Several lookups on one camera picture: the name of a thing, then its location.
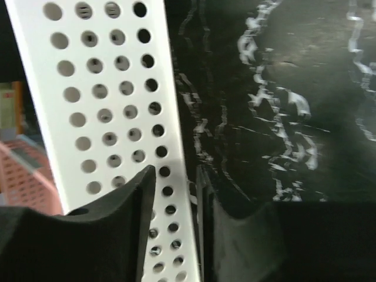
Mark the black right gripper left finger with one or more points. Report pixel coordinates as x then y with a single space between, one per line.
104 240

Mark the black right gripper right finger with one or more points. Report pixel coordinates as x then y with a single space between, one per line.
281 241

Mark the pink plastic basket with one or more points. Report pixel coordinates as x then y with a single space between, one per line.
26 177

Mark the white perforated plastic basket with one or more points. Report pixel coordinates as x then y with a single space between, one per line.
101 78

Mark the orange wooden rack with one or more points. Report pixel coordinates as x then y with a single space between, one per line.
19 106

